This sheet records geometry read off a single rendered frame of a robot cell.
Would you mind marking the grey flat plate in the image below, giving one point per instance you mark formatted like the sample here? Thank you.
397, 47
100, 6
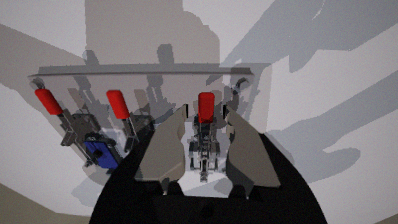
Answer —
158, 94

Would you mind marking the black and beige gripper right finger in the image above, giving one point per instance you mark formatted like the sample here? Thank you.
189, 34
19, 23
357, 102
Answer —
266, 174

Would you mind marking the dark blue flat plate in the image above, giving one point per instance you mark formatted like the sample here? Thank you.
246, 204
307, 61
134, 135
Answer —
109, 159

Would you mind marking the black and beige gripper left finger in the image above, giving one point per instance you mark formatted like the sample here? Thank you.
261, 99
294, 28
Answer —
146, 172

